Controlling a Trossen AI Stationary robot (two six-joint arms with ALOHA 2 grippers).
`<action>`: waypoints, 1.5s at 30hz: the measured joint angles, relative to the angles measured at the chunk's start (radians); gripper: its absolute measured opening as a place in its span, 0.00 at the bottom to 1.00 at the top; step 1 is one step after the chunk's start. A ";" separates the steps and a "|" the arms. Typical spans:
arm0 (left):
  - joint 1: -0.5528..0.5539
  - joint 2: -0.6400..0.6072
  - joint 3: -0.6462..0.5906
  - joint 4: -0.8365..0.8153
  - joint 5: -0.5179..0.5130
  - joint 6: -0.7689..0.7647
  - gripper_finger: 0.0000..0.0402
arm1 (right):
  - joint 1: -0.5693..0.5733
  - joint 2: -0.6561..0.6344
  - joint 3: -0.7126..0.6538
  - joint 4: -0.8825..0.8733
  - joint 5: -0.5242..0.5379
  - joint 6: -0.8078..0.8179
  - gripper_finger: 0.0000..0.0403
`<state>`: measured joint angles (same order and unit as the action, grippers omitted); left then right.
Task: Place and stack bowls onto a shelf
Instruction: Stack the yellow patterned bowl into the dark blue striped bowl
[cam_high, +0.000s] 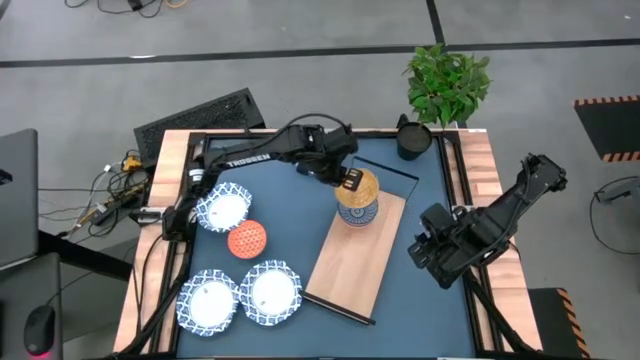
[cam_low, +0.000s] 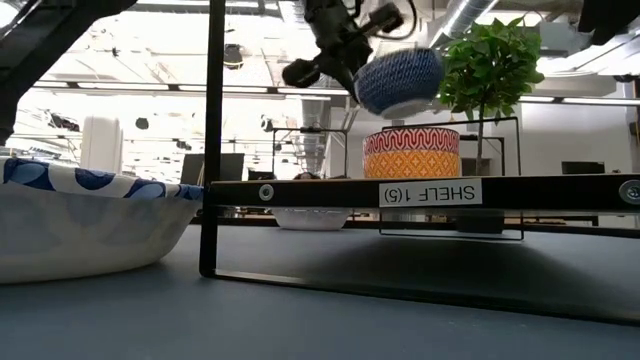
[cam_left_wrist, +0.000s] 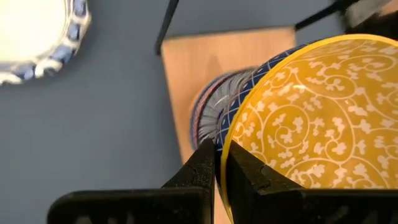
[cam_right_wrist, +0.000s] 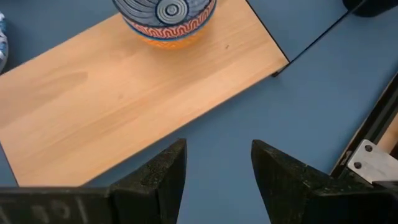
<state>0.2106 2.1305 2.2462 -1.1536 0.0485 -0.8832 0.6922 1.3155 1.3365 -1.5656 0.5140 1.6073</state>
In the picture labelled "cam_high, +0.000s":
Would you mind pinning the black metal table frame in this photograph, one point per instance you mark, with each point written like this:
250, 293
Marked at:
380, 134

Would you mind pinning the wooden shelf with black frame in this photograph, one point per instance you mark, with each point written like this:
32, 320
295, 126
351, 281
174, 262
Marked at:
350, 270

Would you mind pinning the black desk leg bar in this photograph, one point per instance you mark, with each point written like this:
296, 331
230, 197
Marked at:
85, 257

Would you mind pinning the black hazard-striped floor mat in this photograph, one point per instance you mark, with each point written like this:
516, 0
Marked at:
612, 127
552, 325

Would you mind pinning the blue table mat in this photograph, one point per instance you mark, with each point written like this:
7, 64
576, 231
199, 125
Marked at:
425, 310

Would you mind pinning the black computer mouse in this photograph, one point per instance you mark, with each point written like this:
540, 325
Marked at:
40, 327

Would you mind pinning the black power strip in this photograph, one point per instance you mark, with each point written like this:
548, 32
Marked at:
115, 210

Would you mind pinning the blue-striped-inside red-outside ceramic bowl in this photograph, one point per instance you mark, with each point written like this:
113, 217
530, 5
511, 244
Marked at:
357, 218

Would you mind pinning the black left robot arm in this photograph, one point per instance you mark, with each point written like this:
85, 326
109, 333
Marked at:
250, 159

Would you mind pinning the black cup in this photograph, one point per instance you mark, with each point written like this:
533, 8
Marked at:
414, 140

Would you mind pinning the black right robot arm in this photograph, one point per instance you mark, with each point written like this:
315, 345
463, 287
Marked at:
525, 195

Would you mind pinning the grey laptop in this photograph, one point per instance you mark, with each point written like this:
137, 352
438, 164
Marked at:
17, 200

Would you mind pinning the black perforated panel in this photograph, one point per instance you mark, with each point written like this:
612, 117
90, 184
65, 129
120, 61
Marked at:
200, 122

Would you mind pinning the grey side desk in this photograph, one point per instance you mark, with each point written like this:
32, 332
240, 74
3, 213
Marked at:
15, 290

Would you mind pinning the orange-inside blue-outside ceramic bowl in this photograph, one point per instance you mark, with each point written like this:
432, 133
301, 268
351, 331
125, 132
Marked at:
364, 197

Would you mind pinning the green leafy plant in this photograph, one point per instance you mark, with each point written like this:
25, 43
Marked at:
447, 85

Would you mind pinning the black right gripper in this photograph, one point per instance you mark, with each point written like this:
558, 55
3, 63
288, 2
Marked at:
445, 245

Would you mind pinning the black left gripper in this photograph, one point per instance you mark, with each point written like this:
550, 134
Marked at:
335, 155

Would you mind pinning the blue white paper bowl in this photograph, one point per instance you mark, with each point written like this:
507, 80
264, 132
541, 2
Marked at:
208, 303
225, 210
271, 292

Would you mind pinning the yellow connector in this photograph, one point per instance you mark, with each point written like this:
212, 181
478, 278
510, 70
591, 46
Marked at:
132, 164

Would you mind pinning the red-orange dotted ceramic bowl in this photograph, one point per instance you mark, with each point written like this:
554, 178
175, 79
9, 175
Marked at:
247, 240

